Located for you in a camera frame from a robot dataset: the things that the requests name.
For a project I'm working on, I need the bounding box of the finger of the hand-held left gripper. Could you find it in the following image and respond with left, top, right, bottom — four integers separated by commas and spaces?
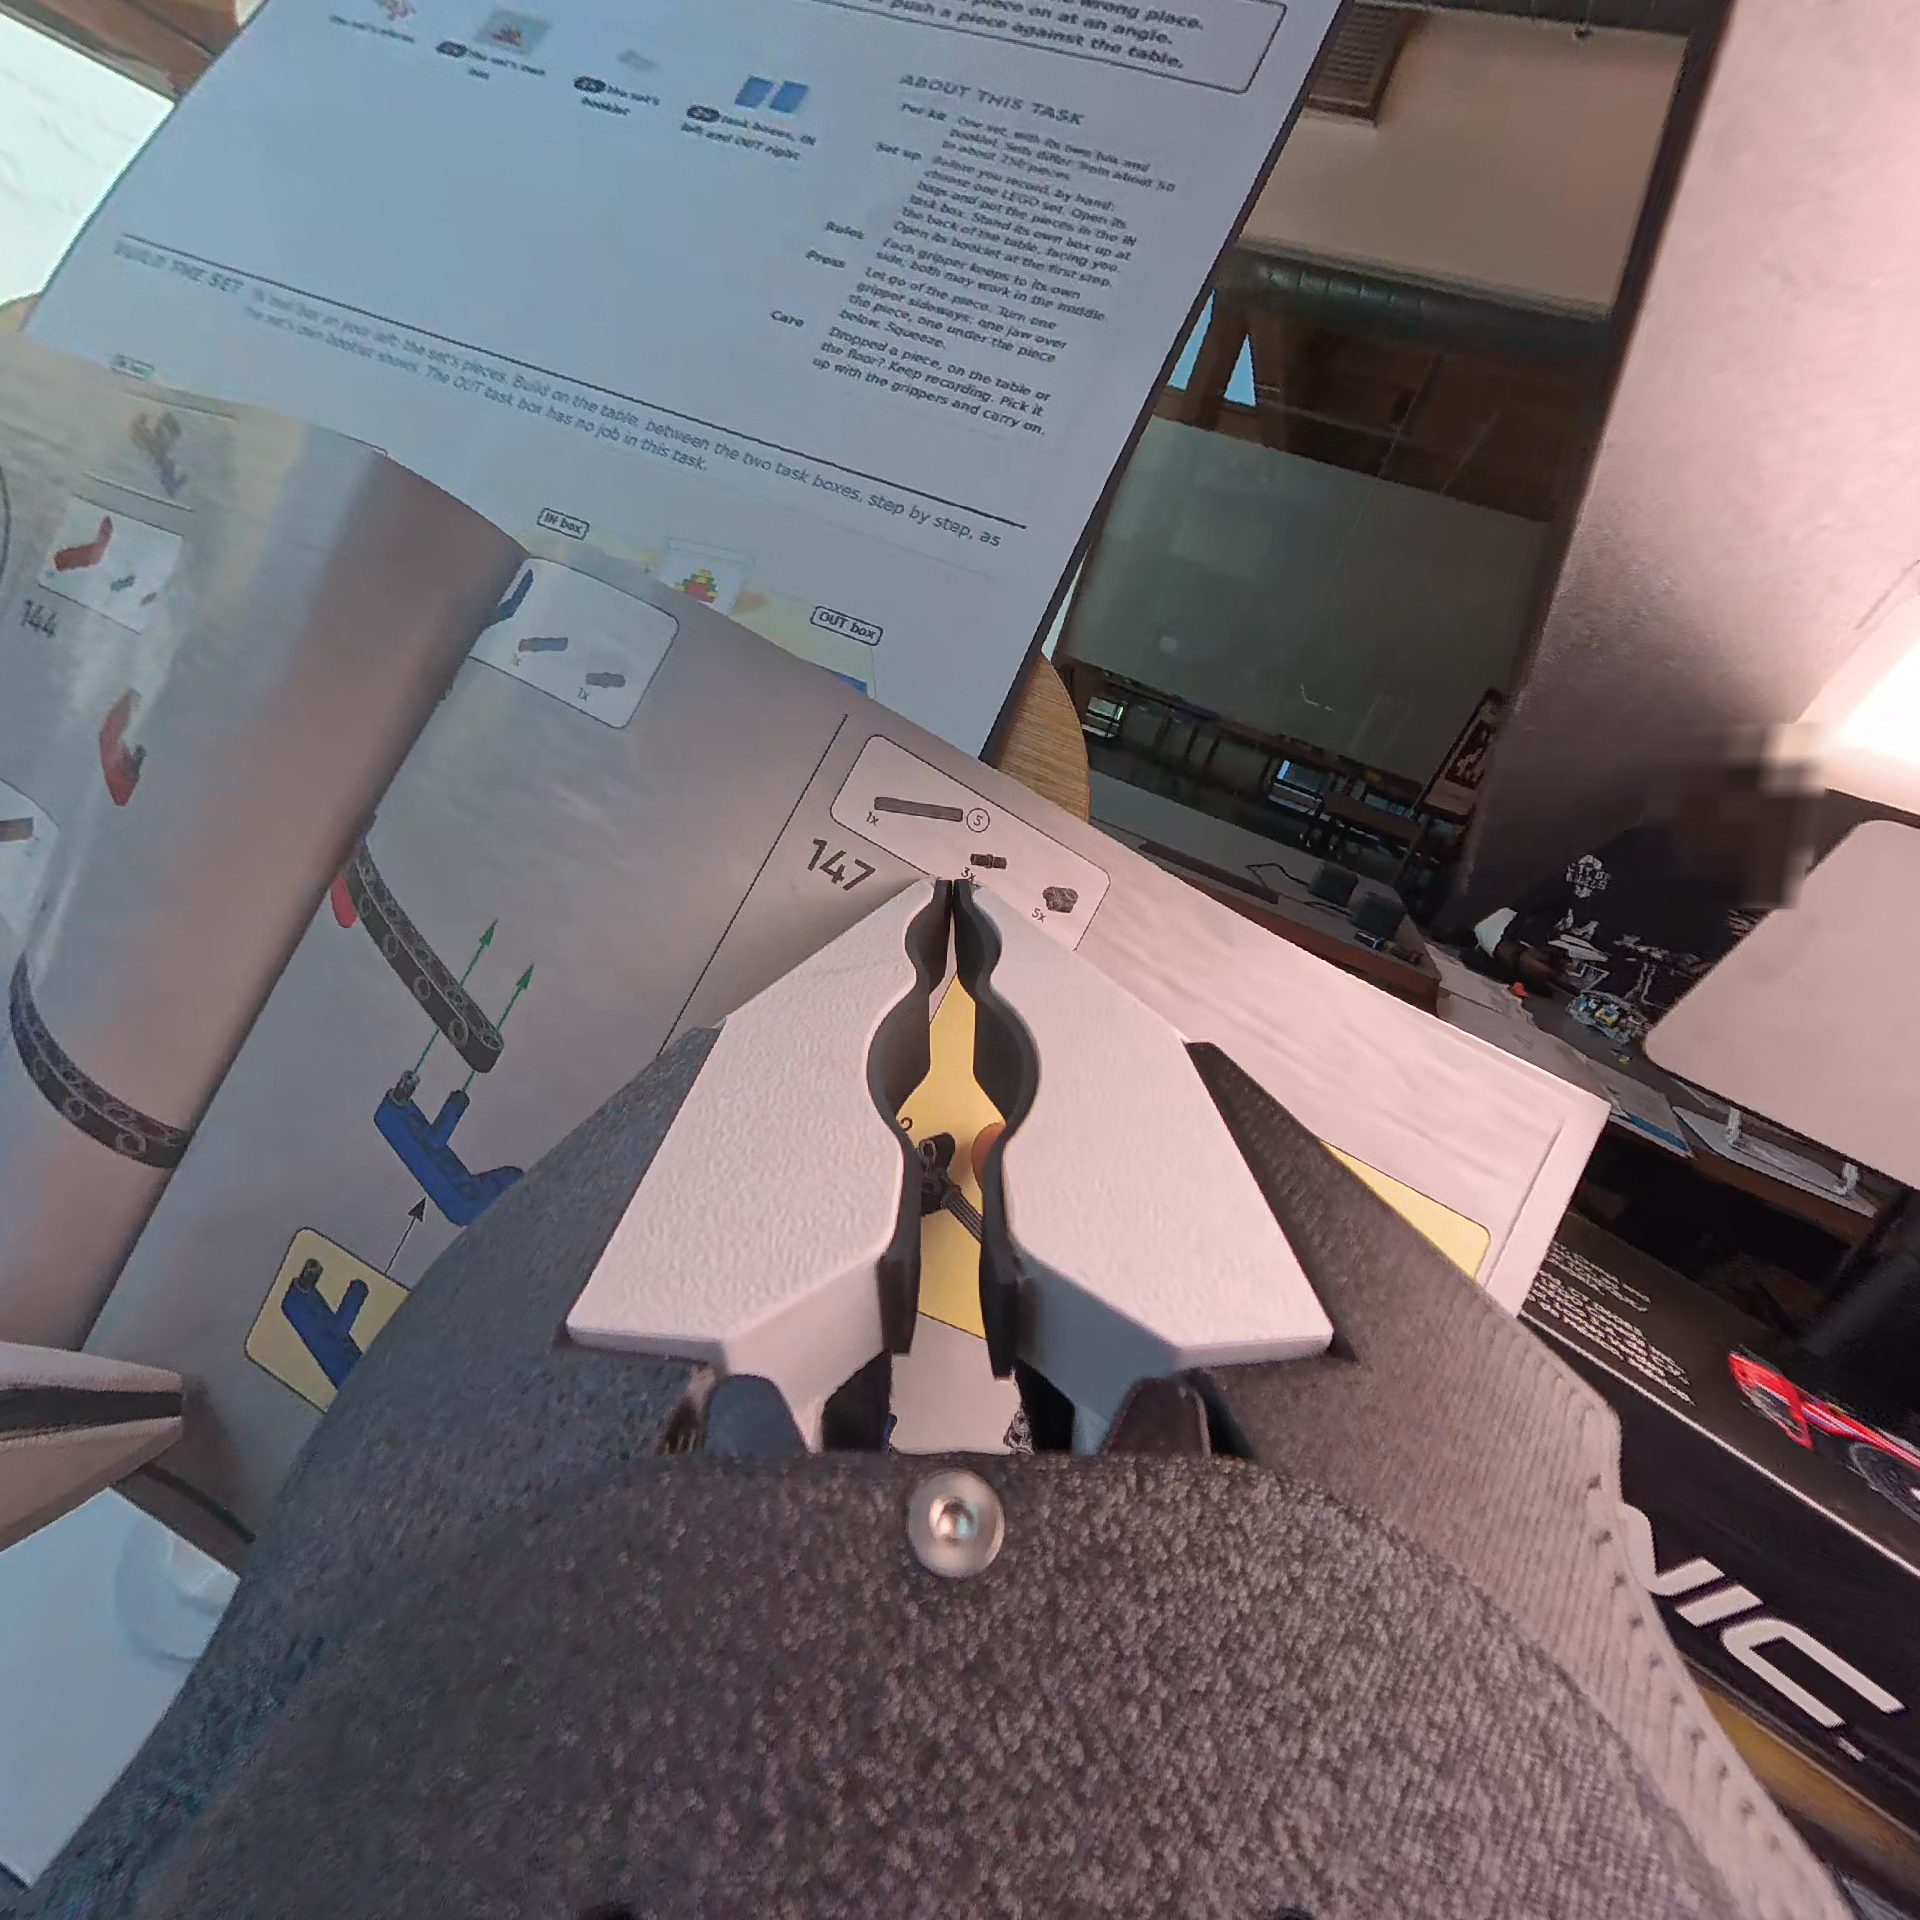
0, 1410, 189, 1552
0, 1343, 189, 1412

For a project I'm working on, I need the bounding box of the frosted glass partition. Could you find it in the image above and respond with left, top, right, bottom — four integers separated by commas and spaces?
1051, 414, 1558, 746

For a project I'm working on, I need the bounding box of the white book stand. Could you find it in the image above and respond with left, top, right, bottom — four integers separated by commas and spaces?
0, 293, 1100, 1670

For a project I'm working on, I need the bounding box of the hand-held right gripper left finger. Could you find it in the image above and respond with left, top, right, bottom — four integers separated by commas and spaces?
565, 876, 956, 1452

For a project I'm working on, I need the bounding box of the instruction booklet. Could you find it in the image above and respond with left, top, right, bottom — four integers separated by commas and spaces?
0, 335, 1616, 1420

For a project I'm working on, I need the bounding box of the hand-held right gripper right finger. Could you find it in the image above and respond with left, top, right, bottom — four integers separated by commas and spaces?
954, 876, 1338, 1452

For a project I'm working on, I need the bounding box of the printed task sheet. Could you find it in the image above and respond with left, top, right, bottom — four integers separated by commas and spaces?
26, 0, 1347, 782

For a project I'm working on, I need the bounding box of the toy set box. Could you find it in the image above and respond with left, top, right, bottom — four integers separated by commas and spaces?
1515, 1221, 1920, 1801

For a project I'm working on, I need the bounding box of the white light panel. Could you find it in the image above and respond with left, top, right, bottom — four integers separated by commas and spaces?
1642, 818, 1920, 1144

